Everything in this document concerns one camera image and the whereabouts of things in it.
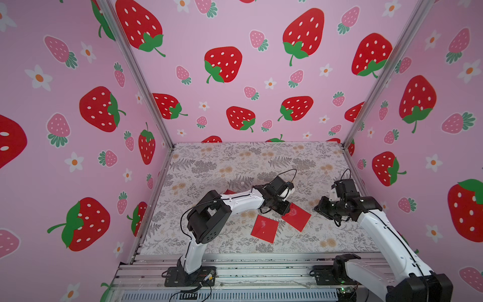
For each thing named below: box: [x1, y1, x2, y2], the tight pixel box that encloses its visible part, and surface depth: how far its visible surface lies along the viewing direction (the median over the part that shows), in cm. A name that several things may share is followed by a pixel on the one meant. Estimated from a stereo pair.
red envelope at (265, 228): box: [250, 214, 279, 244], surface depth 88 cm
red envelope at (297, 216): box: [281, 202, 312, 233], surface depth 93 cm
